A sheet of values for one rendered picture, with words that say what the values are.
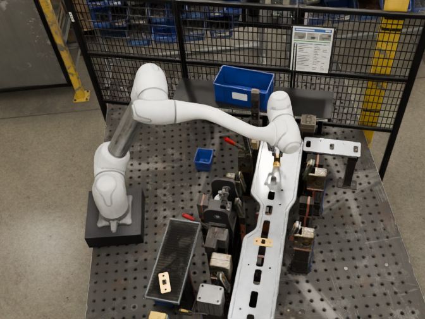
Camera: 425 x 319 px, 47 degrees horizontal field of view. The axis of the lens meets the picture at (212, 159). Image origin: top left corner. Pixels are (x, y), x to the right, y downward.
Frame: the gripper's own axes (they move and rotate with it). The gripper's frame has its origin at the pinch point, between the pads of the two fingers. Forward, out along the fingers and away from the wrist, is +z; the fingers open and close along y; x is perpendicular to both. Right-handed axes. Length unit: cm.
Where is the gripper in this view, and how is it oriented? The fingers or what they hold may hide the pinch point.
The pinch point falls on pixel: (277, 156)
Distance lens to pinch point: 247.3
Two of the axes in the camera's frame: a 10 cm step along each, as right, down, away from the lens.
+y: 9.7, 1.2, -2.0
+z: 0.8, 6.3, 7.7
